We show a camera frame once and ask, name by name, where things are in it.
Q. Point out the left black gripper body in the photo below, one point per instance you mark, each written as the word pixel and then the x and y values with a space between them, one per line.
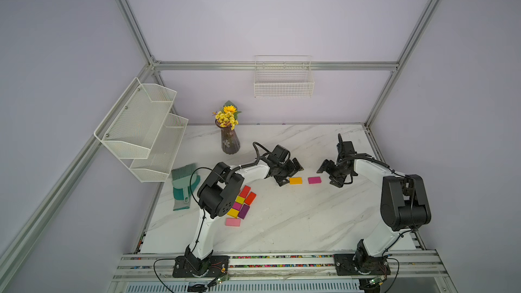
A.
pixel 285 170

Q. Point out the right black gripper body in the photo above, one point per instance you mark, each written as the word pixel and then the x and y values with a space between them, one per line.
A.
pixel 337 171

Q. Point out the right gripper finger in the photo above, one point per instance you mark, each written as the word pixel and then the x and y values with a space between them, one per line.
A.
pixel 325 167
pixel 338 182

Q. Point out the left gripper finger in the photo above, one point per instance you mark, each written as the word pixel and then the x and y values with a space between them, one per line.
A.
pixel 282 180
pixel 296 166

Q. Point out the orange block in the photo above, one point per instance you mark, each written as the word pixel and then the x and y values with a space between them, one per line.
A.
pixel 295 180

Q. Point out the magenta block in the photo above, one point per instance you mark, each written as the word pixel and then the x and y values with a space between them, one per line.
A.
pixel 314 180
pixel 237 206

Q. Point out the yellow block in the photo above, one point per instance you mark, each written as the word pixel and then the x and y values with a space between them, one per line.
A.
pixel 234 213
pixel 240 200

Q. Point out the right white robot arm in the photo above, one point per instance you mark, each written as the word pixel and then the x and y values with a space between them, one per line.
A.
pixel 404 206

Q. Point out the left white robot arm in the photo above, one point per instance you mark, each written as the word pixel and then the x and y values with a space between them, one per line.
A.
pixel 217 194

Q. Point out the red block right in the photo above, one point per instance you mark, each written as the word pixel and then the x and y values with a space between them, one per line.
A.
pixel 250 198

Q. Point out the red block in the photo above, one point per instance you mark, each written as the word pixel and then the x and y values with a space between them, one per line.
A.
pixel 250 198
pixel 245 192

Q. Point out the red block middle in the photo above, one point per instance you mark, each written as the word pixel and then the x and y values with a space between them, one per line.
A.
pixel 245 192

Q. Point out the purple block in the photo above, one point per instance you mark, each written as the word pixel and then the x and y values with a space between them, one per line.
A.
pixel 244 211

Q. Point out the magenta block in pile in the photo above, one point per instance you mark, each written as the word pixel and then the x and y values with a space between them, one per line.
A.
pixel 237 206

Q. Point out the dark glass vase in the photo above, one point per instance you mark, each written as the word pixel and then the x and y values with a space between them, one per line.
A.
pixel 230 143

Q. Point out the pink block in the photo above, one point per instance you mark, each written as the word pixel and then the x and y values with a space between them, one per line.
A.
pixel 233 222

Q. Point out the yellow flower bouquet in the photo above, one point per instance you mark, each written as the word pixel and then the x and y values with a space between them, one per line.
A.
pixel 226 117

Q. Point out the white two-tier mesh shelf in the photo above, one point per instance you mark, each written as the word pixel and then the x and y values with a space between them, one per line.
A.
pixel 143 132

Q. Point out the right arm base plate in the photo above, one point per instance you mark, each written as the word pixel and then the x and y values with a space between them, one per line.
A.
pixel 352 264

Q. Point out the white wire wall basket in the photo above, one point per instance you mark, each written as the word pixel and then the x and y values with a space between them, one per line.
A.
pixel 278 83

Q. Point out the aluminium frame back bar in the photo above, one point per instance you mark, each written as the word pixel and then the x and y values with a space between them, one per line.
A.
pixel 250 66

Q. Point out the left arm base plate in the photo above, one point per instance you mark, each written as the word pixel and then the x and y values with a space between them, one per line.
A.
pixel 191 267

